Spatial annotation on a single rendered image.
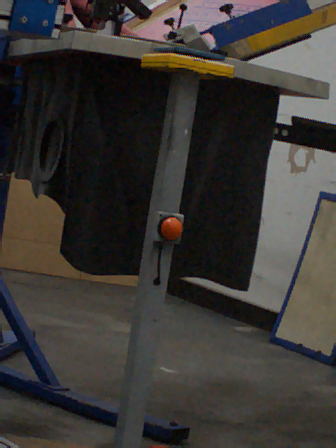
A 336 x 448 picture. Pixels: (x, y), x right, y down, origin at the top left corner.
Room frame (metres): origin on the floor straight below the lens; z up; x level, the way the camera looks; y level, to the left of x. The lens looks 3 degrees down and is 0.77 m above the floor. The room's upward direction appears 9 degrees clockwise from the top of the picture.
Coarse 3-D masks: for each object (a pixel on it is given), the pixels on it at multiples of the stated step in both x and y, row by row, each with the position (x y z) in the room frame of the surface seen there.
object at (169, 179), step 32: (160, 64) 2.13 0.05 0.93; (192, 64) 2.12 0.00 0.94; (224, 64) 2.15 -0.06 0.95; (192, 96) 2.18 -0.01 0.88; (160, 160) 2.18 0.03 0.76; (160, 192) 2.17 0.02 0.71; (160, 288) 2.17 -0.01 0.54; (160, 320) 2.18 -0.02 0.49; (128, 352) 2.19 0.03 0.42; (128, 384) 2.17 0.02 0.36; (128, 416) 2.17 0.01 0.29
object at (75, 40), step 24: (24, 48) 2.58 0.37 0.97; (48, 48) 2.41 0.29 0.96; (72, 48) 2.28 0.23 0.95; (96, 48) 2.30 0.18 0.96; (120, 48) 2.32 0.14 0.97; (144, 48) 2.34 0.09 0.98; (240, 72) 2.42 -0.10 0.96; (264, 72) 2.45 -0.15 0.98; (288, 72) 2.47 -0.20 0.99; (312, 96) 2.52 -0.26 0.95
